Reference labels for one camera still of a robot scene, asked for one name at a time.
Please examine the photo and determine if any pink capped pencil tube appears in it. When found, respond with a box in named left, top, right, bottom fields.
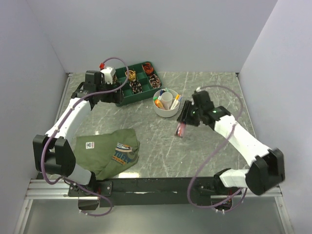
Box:
left=175, top=122, right=186, bottom=138

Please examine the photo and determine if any white pen yellow cap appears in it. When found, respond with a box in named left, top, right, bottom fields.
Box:
left=171, top=95, right=181, bottom=110

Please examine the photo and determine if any white round pen holder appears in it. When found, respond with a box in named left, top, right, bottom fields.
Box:
left=152, top=89, right=182, bottom=118

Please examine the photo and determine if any yellow patterned rolled sock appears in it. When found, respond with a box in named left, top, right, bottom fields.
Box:
left=125, top=70, right=137, bottom=81

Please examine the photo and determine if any pink patterned rolled sock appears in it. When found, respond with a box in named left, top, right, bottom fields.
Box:
left=149, top=74, right=161, bottom=89

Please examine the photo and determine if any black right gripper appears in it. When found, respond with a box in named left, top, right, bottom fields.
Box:
left=177, top=100, right=203, bottom=127

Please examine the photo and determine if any dark floral rolled sock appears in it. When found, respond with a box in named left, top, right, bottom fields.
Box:
left=129, top=80, right=143, bottom=94

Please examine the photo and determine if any orange black rolled sock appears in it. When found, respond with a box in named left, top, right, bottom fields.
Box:
left=142, top=62, right=154, bottom=76

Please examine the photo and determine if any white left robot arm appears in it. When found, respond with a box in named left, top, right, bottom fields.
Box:
left=33, top=67, right=123, bottom=196

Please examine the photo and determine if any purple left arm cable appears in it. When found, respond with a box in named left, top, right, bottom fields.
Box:
left=40, top=57, right=130, bottom=217

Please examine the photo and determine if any white marker blue cap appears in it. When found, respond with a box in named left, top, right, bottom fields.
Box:
left=157, top=90, right=165, bottom=100

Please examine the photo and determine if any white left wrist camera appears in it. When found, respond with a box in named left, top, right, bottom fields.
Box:
left=99, top=63, right=116, bottom=85

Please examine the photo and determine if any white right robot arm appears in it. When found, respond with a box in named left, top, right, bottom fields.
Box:
left=177, top=89, right=285, bottom=195

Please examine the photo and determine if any green folded t-shirt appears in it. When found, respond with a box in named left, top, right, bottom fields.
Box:
left=74, top=128, right=140, bottom=180

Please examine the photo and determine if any white pen light blue cap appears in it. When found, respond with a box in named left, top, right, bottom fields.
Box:
left=174, top=96, right=182, bottom=109

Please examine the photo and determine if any brown patterned rolled sock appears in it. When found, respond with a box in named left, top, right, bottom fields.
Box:
left=113, top=74, right=118, bottom=85

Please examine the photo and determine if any white pen brown cap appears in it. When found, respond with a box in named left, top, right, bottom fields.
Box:
left=170, top=99, right=177, bottom=110

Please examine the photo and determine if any green divided organizer tray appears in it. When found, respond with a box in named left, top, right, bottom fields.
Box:
left=116, top=61, right=162, bottom=107

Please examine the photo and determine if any black front base bar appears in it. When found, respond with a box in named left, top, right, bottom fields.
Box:
left=67, top=177, right=244, bottom=208

